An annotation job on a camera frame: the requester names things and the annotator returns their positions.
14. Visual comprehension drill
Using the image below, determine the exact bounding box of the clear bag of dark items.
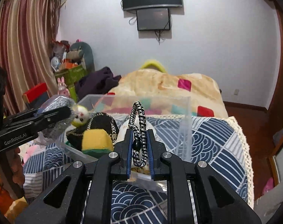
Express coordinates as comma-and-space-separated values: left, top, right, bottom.
37, 95, 75, 140

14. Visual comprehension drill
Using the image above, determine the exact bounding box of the yellow white plush toy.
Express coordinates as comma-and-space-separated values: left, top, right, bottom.
71, 104, 90, 127

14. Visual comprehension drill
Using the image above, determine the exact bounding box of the black bag with gold chain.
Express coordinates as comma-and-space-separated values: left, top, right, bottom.
66, 113, 119, 151

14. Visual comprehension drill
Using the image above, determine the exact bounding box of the yellow green sponge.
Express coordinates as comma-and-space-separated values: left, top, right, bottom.
81, 129, 114, 159

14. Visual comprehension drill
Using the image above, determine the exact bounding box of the black white braided rope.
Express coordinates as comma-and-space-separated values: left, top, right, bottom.
128, 101, 148, 168

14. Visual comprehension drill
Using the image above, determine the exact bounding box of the white cloth pouch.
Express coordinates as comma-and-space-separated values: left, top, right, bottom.
115, 117, 156, 144

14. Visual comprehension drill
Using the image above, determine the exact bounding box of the person's hand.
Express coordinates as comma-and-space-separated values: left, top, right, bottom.
10, 147, 25, 187

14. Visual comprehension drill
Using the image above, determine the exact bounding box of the pink plush toy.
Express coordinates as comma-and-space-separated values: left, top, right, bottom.
19, 144, 42, 165

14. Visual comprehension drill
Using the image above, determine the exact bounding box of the red box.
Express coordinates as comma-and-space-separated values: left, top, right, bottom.
22, 83, 49, 104

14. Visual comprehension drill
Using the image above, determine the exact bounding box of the pink rabbit figure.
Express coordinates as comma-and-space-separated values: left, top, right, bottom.
57, 77, 70, 97

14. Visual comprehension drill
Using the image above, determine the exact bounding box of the green bottle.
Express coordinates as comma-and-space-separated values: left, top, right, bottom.
68, 84, 78, 102

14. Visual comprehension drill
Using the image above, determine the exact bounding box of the green storage box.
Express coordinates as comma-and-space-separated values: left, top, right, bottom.
54, 65, 88, 85

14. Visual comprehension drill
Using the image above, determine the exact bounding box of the blue white patterned cloth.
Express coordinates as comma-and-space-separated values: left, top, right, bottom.
16, 117, 260, 223

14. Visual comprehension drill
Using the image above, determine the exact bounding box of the striped brown curtain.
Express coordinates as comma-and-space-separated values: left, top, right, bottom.
0, 0, 61, 114

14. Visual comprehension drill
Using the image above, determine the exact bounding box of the clear plastic storage bin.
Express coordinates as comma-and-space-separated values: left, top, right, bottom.
55, 94, 194, 193

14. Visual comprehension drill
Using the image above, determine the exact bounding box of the dark purple clothing pile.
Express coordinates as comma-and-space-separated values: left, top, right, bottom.
75, 67, 122, 101

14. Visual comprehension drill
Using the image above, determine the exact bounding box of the grey green plush toy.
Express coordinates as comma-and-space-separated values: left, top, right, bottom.
66, 42, 95, 72

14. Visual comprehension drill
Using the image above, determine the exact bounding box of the beige plush patchwork blanket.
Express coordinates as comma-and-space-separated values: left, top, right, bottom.
95, 69, 228, 118

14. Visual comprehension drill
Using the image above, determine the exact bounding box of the yellow-green plush pillow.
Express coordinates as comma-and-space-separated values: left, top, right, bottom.
140, 59, 167, 73

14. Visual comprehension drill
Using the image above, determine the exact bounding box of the small black wall monitor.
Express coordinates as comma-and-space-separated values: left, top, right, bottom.
136, 8, 171, 31

